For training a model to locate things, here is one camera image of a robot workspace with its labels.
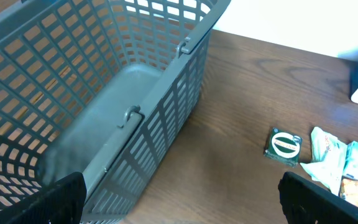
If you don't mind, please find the black round-label item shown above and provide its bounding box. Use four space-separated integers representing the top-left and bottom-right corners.
264 128 303 167

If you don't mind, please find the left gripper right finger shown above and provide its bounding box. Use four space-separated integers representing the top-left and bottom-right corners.
278 172 358 224

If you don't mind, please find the teal snack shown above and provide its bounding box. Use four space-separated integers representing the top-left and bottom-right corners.
300 127 347 195

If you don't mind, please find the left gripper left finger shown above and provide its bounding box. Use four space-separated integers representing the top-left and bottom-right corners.
0 172 86 224

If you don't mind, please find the grey plastic mesh basket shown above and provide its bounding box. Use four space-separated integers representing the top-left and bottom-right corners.
0 0 229 223

